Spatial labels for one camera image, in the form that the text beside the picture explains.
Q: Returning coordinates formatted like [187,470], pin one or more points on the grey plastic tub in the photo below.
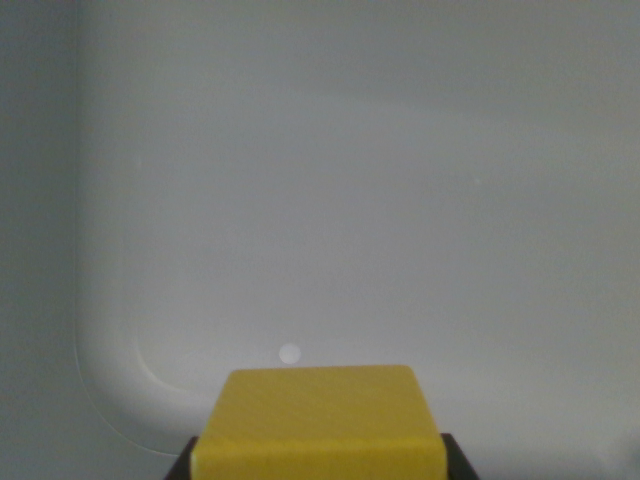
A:
[320,175]

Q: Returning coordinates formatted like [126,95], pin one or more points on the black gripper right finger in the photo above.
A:
[457,460]

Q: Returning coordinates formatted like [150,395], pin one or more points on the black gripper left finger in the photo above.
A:
[181,462]

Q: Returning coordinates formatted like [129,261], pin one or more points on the yellow cube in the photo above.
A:
[320,425]

